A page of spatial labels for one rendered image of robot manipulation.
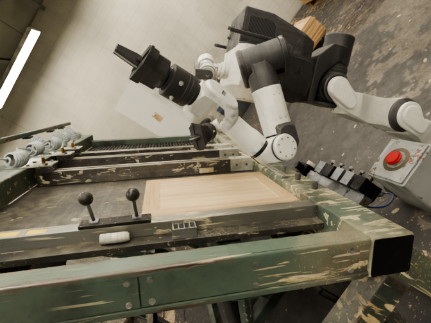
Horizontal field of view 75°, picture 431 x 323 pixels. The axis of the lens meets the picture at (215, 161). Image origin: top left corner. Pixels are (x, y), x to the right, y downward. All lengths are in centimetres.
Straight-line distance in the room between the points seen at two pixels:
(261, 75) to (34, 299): 77
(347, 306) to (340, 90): 75
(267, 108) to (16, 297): 74
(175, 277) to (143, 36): 609
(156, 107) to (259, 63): 429
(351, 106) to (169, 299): 95
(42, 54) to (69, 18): 90
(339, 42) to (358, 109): 27
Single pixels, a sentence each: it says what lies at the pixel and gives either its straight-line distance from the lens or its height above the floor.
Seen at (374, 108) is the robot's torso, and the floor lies 75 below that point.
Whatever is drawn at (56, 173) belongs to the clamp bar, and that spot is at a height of 172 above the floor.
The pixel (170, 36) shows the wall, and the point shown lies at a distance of 650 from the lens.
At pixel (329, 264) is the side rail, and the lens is 76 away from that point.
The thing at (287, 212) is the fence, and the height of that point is 98.
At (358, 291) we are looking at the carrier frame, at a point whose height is 79.
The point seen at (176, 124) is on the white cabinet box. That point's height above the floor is 103.
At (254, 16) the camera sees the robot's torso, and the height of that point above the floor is 138.
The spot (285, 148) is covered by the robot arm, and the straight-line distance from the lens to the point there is 82.
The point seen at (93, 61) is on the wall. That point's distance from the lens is 666.
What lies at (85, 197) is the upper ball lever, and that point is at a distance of 80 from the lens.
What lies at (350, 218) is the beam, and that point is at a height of 89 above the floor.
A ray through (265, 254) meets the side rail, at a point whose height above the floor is 113.
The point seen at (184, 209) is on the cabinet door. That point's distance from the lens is 98.
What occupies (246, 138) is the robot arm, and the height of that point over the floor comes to 124.
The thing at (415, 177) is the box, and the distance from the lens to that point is 81.
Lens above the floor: 150
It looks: 16 degrees down
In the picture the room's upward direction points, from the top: 58 degrees counter-clockwise
